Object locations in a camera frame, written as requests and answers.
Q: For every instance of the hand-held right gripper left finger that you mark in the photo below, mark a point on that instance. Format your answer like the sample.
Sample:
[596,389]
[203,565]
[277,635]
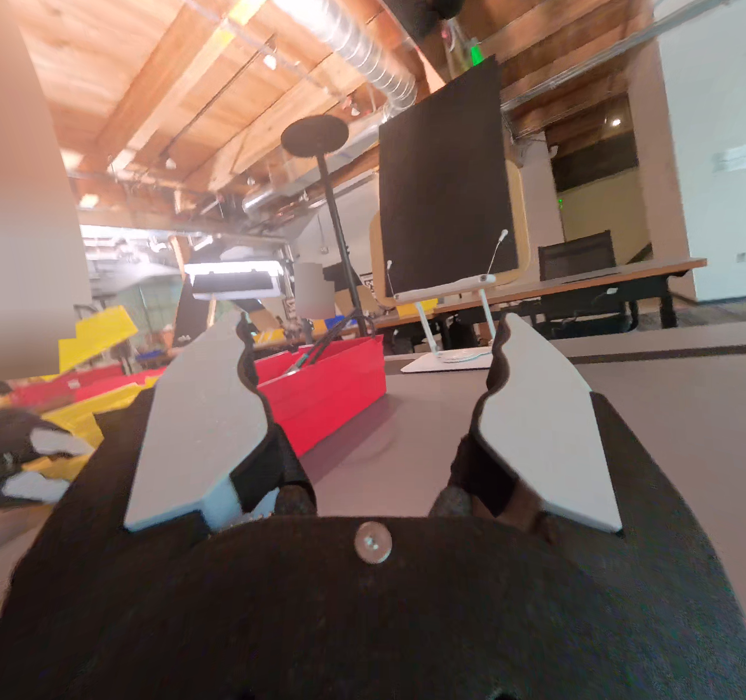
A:
[198,420]

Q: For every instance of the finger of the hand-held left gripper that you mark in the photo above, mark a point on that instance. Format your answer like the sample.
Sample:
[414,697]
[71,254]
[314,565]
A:
[32,487]
[58,442]

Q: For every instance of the red plastic bin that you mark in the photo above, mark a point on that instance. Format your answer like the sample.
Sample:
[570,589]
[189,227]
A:
[105,382]
[332,391]

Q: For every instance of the blue plastic bin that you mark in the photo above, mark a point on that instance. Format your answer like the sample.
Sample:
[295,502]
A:
[337,322]

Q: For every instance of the black office chair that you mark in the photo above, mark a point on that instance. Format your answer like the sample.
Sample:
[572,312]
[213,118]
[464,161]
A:
[577,257]

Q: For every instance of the black round-headed stand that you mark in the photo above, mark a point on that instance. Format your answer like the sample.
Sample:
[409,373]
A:
[314,135]

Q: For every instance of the silver ventilation duct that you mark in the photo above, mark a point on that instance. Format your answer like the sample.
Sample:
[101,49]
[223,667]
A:
[361,35]
[274,196]

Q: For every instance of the white metal stand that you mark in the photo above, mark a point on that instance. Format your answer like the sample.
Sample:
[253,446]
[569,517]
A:
[460,356]

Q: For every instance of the wooden office desk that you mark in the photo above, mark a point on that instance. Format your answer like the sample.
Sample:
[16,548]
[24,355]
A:
[583,280]

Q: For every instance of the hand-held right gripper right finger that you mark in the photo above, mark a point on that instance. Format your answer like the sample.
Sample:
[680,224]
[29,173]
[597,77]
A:
[548,432]

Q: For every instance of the yellow plastic bin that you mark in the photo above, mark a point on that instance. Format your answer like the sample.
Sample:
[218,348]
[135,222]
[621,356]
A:
[119,400]
[99,338]

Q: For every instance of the white softbox light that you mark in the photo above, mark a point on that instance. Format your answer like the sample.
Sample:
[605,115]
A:
[233,271]

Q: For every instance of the green exit sign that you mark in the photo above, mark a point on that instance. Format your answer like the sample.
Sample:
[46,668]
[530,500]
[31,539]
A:
[477,53]

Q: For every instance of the black square panel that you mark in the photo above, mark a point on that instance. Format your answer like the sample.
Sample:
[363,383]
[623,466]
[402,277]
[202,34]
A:
[443,187]

